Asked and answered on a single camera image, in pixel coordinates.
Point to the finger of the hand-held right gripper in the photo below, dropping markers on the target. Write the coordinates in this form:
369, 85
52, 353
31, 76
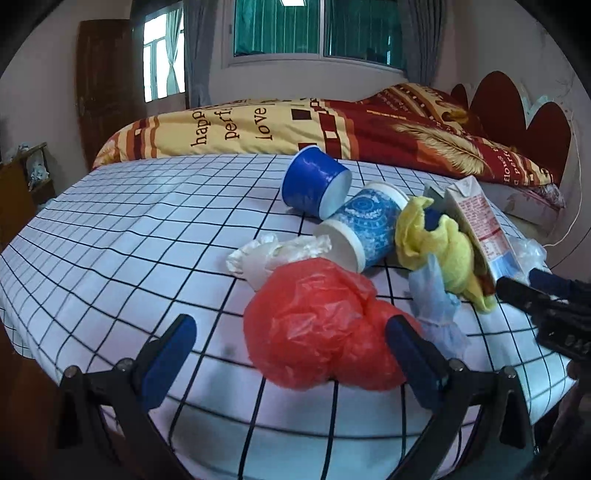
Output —
521, 293
554, 282

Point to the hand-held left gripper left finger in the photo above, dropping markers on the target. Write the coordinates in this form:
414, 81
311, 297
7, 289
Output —
171, 350

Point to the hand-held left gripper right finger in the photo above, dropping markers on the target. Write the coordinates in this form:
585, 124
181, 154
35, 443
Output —
411, 350

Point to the milk carton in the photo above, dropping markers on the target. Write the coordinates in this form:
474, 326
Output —
480, 221

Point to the red plastic bag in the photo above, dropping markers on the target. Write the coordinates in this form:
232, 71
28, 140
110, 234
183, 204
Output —
314, 323

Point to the patterned blue paper cup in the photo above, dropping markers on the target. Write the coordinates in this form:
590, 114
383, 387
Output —
369, 221

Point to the clear plastic bag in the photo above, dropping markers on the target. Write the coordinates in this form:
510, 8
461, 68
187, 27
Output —
531, 254

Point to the pale blue plastic bag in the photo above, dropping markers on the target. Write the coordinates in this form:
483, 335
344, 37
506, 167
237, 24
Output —
431, 295

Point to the yellow cloth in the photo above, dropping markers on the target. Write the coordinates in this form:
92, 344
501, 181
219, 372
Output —
457, 258

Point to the bed mattress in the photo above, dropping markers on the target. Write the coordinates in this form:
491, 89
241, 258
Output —
521, 203

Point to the dark blue cloth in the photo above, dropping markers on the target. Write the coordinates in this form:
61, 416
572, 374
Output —
434, 219

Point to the white plastic bag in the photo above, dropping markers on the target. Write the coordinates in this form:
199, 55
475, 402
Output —
258, 263

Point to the red scalloped headboard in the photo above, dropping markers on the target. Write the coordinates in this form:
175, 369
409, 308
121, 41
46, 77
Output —
498, 97

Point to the plain blue paper cup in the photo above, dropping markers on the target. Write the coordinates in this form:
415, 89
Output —
309, 180

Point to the wooden cabinet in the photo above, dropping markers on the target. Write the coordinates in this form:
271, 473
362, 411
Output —
14, 198

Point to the red and yellow quilt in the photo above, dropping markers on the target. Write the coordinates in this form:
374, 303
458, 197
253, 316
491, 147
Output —
369, 129

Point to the brown wooden door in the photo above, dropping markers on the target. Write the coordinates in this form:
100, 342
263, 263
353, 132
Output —
111, 92

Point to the grey curtain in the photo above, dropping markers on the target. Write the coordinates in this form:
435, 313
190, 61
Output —
196, 55
422, 41

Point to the small bright window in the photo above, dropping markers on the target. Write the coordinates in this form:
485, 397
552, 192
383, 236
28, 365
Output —
154, 64

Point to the large sliding window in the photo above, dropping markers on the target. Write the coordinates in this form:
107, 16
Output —
277, 27

